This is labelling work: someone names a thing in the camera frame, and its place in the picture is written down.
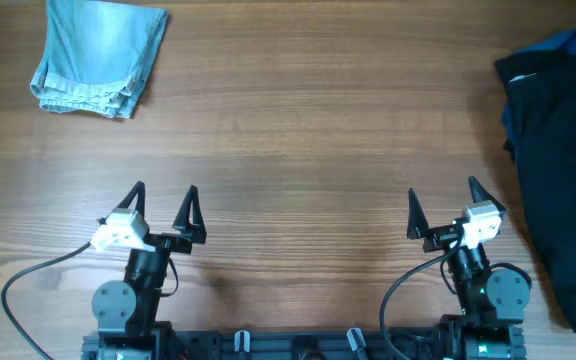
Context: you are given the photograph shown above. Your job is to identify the black garment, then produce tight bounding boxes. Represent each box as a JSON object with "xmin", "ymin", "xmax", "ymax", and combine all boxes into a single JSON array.
[{"xmin": 495, "ymin": 50, "xmax": 576, "ymax": 331}]

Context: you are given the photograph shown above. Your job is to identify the dark blue garment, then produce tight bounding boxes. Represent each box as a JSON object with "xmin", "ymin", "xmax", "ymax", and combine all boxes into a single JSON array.
[{"xmin": 494, "ymin": 29, "xmax": 576, "ymax": 144}]

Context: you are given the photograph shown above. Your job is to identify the left black camera cable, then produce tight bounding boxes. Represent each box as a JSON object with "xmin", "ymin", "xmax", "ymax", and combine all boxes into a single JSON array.
[{"xmin": 0, "ymin": 241, "xmax": 93, "ymax": 360}]

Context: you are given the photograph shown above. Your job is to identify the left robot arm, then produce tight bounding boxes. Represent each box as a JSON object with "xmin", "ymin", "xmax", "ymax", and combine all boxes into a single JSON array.
[{"xmin": 81, "ymin": 181, "xmax": 207, "ymax": 360}]

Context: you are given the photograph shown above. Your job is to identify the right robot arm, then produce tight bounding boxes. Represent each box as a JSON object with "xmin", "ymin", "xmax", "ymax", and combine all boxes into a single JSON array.
[{"xmin": 406, "ymin": 176, "xmax": 532, "ymax": 360}]

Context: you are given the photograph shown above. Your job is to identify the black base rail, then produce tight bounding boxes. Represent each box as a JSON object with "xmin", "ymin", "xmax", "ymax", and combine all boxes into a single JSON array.
[{"xmin": 81, "ymin": 327, "xmax": 527, "ymax": 360}]

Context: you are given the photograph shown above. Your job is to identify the light blue denim shorts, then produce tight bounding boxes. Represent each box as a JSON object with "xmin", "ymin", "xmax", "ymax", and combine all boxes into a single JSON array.
[{"xmin": 30, "ymin": 0, "xmax": 169, "ymax": 119}]

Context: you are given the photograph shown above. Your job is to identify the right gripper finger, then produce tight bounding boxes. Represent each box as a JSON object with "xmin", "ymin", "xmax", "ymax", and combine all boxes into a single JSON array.
[
  {"xmin": 407, "ymin": 188, "xmax": 429, "ymax": 239},
  {"xmin": 468, "ymin": 176, "xmax": 506, "ymax": 213}
]

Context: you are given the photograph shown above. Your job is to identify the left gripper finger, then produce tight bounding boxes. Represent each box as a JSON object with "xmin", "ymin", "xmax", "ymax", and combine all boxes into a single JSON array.
[
  {"xmin": 117, "ymin": 181, "xmax": 145, "ymax": 216},
  {"xmin": 172, "ymin": 185, "xmax": 207, "ymax": 244}
]

